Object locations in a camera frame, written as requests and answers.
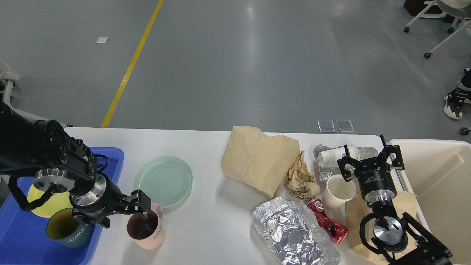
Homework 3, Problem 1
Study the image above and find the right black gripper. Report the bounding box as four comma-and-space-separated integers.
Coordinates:
337, 135, 405, 202

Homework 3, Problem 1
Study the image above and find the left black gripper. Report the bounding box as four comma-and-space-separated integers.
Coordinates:
70, 173, 152, 228

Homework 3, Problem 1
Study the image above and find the pink home mug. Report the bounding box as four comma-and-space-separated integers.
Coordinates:
126, 203, 166, 250

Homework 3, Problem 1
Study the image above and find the light green plate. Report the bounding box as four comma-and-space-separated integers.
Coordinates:
133, 156, 193, 209

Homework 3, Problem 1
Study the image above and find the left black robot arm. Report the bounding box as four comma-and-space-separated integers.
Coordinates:
0, 103, 151, 228

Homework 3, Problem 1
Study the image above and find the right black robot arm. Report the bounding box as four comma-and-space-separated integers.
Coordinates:
337, 135, 453, 265

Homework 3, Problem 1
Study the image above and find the brown paper bag under arm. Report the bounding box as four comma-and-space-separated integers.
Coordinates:
345, 190, 419, 265

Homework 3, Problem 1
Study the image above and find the small crumpled foil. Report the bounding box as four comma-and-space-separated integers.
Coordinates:
314, 145, 379, 183

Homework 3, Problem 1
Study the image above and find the lying white paper cup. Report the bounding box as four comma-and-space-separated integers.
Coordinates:
318, 145, 361, 168

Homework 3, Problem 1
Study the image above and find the upright white paper cup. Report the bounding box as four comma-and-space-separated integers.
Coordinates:
321, 174, 357, 209

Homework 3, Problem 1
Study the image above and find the beige plastic bin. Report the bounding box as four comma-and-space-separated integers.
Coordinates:
391, 139, 471, 265

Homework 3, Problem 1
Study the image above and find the crumpled brown paper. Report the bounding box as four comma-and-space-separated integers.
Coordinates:
286, 151, 320, 200

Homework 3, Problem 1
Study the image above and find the dark teal home mug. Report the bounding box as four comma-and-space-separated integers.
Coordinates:
46, 208, 95, 249

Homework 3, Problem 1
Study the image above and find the yellow plate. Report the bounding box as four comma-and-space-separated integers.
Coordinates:
27, 185, 72, 218

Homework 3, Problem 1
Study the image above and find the red snack wrapper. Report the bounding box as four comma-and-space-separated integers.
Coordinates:
307, 198, 348, 245

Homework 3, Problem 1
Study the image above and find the person in dark trousers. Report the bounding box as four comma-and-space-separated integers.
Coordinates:
443, 68, 471, 120

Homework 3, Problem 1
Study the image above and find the crumpled aluminium foil sheet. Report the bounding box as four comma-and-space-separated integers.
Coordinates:
253, 197, 341, 265

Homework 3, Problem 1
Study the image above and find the large brown paper bag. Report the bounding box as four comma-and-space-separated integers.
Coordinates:
220, 126, 301, 199

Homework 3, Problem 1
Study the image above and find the blue plastic tray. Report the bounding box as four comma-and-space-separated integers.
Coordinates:
0, 146, 124, 265

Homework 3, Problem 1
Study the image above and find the white chair base right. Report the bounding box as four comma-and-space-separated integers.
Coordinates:
404, 0, 471, 59

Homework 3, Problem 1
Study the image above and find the white chair frame left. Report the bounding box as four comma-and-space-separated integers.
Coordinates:
1, 59, 51, 131

